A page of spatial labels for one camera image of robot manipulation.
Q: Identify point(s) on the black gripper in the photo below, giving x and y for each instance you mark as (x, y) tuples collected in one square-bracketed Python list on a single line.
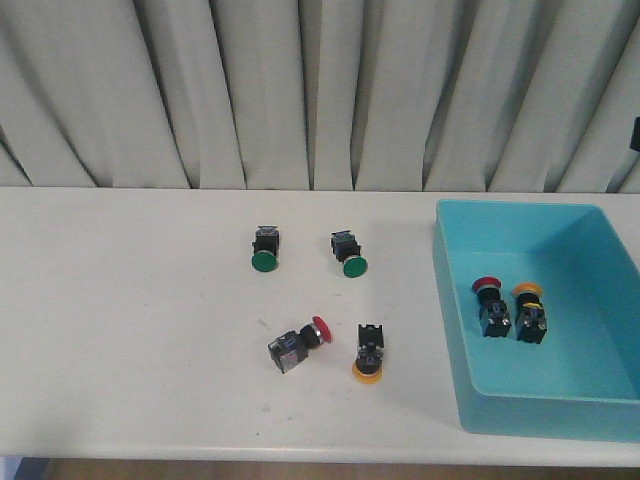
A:
[(635, 136)]

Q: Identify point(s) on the yellow push button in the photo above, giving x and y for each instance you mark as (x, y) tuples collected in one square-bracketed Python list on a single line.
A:
[(531, 322)]

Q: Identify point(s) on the red push button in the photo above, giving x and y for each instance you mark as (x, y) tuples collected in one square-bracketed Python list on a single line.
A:
[(292, 348), (494, 316)]

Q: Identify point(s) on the turquoise plastic box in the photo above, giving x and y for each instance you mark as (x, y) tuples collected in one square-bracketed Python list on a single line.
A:
[(581, 381)]

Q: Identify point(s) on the white pleated curtain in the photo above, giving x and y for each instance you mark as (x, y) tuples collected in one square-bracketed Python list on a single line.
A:
[(469, 96)]

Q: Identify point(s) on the green push button right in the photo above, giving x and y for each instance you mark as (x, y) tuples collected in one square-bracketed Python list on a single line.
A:
[(347, 252)]

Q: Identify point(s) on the green push button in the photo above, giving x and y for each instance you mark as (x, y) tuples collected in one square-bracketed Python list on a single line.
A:
[(265, 249), (347, 252)]

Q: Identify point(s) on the yellow push button upside-down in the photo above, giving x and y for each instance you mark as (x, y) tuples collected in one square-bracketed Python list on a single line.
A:
[(368, 364)]

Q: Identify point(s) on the green push button left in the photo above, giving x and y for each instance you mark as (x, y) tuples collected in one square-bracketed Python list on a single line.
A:
[(265, 249)]

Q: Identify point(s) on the red push button lying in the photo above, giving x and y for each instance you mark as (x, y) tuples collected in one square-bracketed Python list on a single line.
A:
[(292, 348)]

